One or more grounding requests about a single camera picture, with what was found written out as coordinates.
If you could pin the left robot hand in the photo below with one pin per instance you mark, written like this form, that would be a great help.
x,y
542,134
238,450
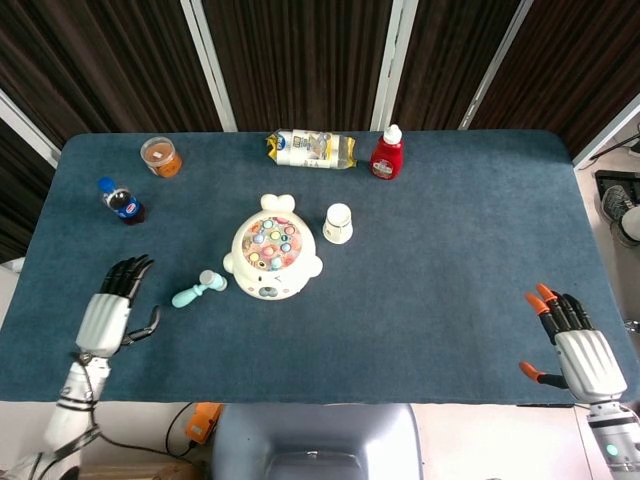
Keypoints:
x,y
102,322

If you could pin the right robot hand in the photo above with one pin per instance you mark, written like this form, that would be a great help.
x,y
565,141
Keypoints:
x,y
587,360

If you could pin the mint green toy hammer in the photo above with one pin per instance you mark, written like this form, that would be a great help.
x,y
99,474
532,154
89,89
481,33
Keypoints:
x,y
212,281

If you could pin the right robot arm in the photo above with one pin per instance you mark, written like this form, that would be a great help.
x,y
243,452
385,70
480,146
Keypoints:
x,y
612,440

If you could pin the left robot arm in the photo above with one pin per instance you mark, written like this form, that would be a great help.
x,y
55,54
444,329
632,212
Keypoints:
x,y
67,425

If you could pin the white seal whack-a-mole toy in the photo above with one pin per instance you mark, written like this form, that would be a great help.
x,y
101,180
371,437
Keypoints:
x,y
272,250

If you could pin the Pepsi cola bottle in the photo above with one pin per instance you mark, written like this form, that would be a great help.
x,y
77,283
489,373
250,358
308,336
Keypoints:
x,y
125,205

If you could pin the orange floor device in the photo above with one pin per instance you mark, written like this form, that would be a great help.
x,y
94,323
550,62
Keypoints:
x,y
202,425

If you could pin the blue table cloth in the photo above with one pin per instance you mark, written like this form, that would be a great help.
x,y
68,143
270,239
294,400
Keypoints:
x,y
425,300

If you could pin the clear jar orange contents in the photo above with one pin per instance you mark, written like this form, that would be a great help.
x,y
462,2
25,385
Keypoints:
x,y
161,156

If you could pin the grey robot torso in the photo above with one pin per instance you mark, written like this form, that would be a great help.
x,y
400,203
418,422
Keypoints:
x,y
315,440

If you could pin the white paper cup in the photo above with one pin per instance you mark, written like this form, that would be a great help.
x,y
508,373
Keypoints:
x,y
338,224

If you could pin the yellow white snack package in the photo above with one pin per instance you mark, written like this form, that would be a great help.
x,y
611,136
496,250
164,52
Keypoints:
x,y
310,149

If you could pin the red ketchup squeeze bottle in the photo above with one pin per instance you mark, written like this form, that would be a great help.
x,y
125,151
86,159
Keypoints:
x,y
386,159

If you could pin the white partition post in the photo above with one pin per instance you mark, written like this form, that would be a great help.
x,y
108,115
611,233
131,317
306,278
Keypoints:
x,y
495,65
395,60
607,130
209,65
25,125

